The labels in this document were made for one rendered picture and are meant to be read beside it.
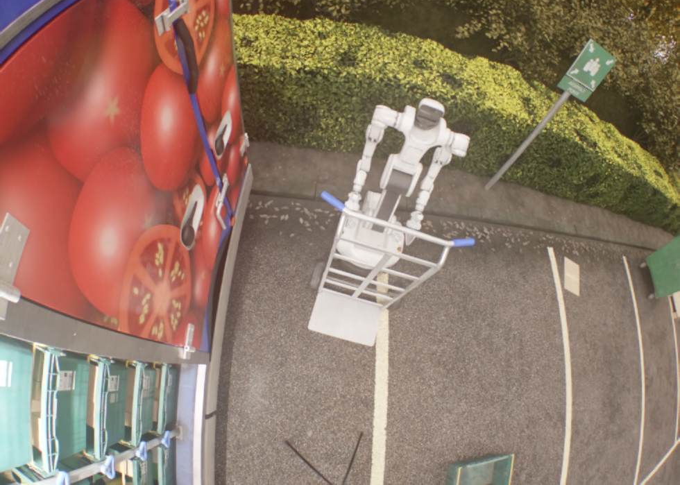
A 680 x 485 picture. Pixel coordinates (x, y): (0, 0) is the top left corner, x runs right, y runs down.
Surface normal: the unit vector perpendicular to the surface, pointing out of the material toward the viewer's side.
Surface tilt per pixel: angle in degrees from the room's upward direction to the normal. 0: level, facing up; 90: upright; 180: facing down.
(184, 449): 0
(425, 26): 55
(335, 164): 8
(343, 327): 0
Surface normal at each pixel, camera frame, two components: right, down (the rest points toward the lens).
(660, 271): -1.00, -0.02
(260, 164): 0.13, -0.31
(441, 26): 0.06, 0.46
